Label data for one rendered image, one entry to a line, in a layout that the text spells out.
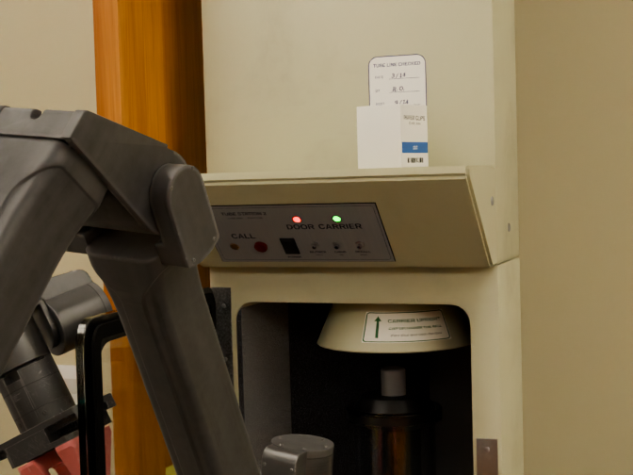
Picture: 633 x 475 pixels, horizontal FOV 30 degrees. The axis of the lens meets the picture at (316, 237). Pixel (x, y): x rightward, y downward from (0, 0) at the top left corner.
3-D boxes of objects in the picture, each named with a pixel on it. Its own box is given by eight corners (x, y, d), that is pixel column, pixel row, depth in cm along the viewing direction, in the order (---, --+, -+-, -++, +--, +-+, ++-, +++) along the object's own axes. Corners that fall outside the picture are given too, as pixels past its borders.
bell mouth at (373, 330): (348, 329, 144) (346, 285, 144) (490, 333, 138) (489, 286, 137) (293, 351, 128) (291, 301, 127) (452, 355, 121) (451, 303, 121)
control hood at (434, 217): (207, 265, 129) (204, 173, 129) (499, 265, 118) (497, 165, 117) (156, 274, 119) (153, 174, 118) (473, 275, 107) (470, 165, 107)
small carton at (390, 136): (385, 168, 119) (383, 107, 118) (429, 167, 116) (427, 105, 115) (357, 169, 115) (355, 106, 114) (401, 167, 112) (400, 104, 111)
